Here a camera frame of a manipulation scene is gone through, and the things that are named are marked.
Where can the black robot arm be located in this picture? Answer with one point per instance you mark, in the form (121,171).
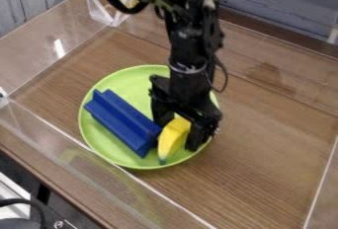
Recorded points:
(195,37)

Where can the green round plate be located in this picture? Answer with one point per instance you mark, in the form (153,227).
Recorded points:
(114,139)

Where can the blue plastic block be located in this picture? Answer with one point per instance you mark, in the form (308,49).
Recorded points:
(125,121)

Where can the black device with knob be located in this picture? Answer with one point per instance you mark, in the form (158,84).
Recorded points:
(55,221)

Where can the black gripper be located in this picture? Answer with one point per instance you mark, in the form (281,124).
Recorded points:
(183,94)

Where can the yellow toy banana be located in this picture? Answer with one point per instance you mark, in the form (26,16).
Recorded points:
(173,138)

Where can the clear acrylic tray walls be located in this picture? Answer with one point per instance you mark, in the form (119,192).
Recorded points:
(265,176)

